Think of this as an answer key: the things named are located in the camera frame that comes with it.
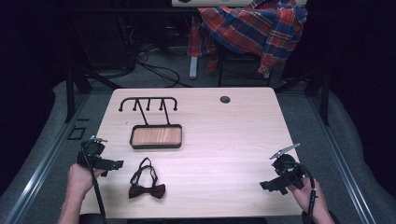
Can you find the person's right hand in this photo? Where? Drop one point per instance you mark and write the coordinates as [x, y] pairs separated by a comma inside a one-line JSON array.
[[306, 197]]

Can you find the black metal stand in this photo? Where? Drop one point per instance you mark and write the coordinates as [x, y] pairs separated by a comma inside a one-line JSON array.
[[317, 90], [73, 90]]

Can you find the dark red bow tie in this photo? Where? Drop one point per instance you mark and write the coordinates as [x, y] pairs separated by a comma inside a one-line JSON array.
[[146, 190]]

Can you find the person's left hand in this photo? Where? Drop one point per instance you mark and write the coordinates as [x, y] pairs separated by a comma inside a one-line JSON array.
[[80, 180]]

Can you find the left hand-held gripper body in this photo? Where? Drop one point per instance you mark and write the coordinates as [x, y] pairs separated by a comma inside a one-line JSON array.
[[93, 154]]

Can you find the black hook rack wooden tray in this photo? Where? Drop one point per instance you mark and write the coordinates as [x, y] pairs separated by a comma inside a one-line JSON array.
[[155, 137]]

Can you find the black chair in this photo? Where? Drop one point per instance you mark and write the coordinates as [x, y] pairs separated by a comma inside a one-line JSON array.
[[243, 62]]

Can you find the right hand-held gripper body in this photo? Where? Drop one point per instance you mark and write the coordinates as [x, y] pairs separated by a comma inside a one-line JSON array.
[[288, 172]]

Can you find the red blue plaid shirt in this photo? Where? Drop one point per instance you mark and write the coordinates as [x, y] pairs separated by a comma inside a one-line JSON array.
[[255, 28]]

